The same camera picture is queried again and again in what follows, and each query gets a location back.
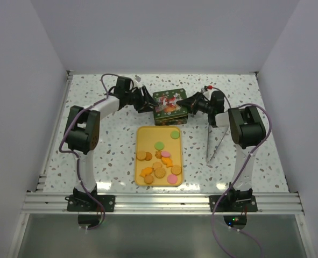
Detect flower shaped cookie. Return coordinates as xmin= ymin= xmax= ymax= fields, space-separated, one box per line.
xmin=152 ymin=162 xmax=162 ymax=170

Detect green round cookie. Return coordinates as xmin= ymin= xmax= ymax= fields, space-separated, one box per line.
xmin=154 ymin=141 xmax=165 ymax=150
xmin=170 ymin=131 xmax=180 ymax=139

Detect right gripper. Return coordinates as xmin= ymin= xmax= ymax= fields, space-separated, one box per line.
xmin=176 ymin=92 xmax=213 ymax=116

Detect steel serving tongs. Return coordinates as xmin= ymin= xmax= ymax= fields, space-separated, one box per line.
xmin=206 ymin=125 xmax=228 ymax=163

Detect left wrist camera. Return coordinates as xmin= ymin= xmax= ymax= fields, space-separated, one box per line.
xmin=133 ymin=75 xmax=142 ymax=86

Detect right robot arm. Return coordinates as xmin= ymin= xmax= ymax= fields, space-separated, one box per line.
xmin=177 ymin=89 xmax=271 ymax=211

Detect gold tin lid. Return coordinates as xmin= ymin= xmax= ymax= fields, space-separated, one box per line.
xmin=153 ymin=88 xmax=188 ymax=120

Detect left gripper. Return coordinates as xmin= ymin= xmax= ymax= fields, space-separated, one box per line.
xmin=125 ymin=86 xmax=159 ymax=113

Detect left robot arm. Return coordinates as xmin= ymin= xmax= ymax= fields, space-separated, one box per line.
xmin=59 ymin=73 xmax=159 ymax=211

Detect yellow plastic tray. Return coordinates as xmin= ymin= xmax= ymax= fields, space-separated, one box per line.
xmin=135 ymin=126 xmax=183 ymax=187

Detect orange fish cookie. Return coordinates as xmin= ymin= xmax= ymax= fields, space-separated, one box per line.
xmin=140 ymin=167 xmax=153 ymax=178
xmin=161 ymin=157 xmax=173 ymax=168

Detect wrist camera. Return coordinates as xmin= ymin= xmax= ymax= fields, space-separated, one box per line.
xmin=133 ymin=75 xmax=142 ymax=86
xmin=201 ymin=85 xmax=213 ymax=95

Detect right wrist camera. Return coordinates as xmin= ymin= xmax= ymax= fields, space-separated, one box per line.
xmin=201 ymin=85 xmax=213 ymax=95

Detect round tan biscuit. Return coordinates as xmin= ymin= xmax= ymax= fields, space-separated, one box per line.
xmin=144 ymin=175 xmax=154 ymax=184

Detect large dotted biscuit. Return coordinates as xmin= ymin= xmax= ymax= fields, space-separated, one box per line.
xmin=154 ymin=167 xmax=166 ymax=178

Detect brown round biscuit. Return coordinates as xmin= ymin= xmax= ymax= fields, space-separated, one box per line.
xmin=145 ymin=152 xmax=152 ymax=161

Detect aluminium frame rail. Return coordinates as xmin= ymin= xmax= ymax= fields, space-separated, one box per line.
xmin=21 ymin=192 xmax=304 ymax=216

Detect pink round cookie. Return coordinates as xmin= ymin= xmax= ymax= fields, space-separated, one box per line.
xmin=161 ymin=150 xmax=171 ymax=158
xmin=167 ymin=174 xmax=178 ymax=184

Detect right dotted biscuit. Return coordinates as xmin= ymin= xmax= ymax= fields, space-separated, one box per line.
xmin=171 ymin=165 xmax=182 ymax=175

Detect round dotted biscuit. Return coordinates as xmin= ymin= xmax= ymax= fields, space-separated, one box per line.
xmin=136 ymin=150 xmax=146 ymax=161

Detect green cookie tin box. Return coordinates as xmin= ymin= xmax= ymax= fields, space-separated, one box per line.
xmin=154 ymin=116 xmax=188 ymax=126

